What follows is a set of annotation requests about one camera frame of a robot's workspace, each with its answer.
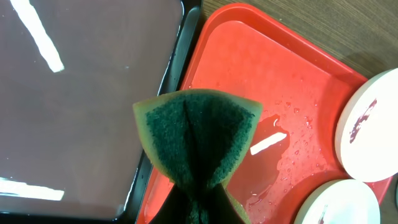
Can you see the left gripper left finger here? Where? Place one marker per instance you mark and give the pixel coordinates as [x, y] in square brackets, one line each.
[175, 209]

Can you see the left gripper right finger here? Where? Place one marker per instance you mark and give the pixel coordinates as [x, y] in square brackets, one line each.
[220, 209]

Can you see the green yellow sponge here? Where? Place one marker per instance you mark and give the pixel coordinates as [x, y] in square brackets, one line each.
[197, 139]

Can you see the light blue plate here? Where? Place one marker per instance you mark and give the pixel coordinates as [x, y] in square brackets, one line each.
[346, 201]

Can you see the white plate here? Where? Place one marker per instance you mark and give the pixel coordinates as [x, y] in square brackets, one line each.
[366, 132]

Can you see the black tray with water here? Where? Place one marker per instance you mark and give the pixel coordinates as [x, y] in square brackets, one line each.
[70, 74]

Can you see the red plastic tray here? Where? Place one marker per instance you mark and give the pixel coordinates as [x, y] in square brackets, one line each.
[303, 90]

